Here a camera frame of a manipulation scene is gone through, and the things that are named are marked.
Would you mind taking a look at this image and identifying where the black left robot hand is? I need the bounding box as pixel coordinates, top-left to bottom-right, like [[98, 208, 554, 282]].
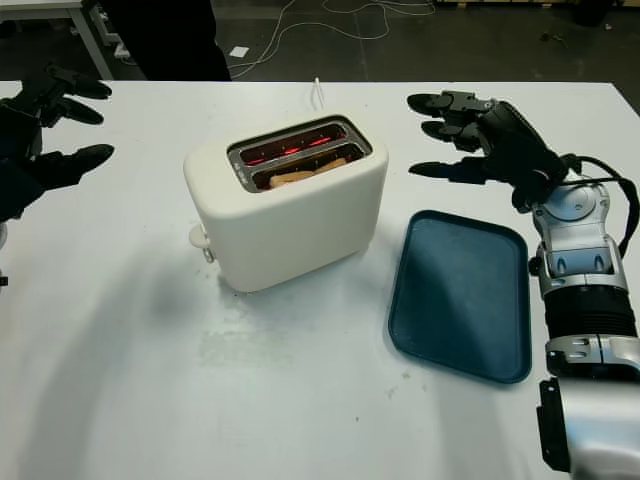
[[0, 62, 116, 189]]

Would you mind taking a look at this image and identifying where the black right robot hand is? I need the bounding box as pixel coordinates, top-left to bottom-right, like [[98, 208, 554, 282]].
[[405, 89, 571, 195]]

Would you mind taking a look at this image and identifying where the slice of toast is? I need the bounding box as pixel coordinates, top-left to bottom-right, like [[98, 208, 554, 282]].
[[267, 154, 351, 190]]

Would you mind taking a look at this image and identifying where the white toaster lever knob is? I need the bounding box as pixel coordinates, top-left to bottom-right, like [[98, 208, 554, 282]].
[[188, 223, 212, 249]]

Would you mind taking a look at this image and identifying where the white two-slot toaster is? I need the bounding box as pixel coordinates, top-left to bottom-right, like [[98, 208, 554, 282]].
[[182, 113, 390, 294]]

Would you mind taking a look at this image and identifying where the white desk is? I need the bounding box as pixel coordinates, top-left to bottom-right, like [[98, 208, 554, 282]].
[[0, 0, 119, 81]]

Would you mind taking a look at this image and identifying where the black floor object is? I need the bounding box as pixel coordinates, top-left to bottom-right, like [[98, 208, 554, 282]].
[[572, 0, 609, 26]]

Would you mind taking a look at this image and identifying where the teal plastic tray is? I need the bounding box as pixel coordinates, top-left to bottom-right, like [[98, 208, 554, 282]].
[[385, 209, 532, 385]]

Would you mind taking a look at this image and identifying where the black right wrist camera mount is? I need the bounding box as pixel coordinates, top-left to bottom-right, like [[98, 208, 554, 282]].
[[510, 184, 541, 214]]

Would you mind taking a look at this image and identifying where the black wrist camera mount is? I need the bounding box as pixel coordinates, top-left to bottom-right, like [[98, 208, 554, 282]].
[[510, 184, 541, 214], [0, 159, 46, 224]]

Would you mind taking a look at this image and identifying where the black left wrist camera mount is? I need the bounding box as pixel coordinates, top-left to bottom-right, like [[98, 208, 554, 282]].
[[0, 159, 46, 224]]

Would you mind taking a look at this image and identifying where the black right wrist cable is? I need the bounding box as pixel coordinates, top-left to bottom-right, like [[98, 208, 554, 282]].
[[564, 154, 640, 251]]

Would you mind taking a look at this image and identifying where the white toaster power cord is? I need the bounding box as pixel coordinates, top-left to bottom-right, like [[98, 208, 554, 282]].
[[310, 77, 328, 112]]

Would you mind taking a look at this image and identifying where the long white floor cable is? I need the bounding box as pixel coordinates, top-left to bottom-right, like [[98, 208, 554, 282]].
[[227, 0, 436, 71]]

